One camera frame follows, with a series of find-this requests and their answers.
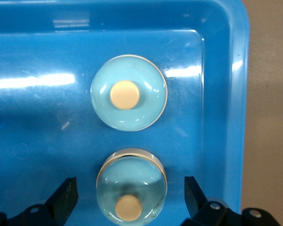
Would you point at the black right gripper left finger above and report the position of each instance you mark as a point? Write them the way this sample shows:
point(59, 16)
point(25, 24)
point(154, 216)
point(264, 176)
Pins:
point(59, 207)

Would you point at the light blue call bell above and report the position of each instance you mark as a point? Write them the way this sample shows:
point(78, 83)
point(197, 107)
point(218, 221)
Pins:
point(132, 179)
point(128, 110)

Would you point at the blue plastic tray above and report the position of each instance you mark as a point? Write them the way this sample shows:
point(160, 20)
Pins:
point(37, 117)

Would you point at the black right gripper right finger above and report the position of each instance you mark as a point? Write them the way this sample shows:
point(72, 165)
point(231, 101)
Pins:
point(210, 214)

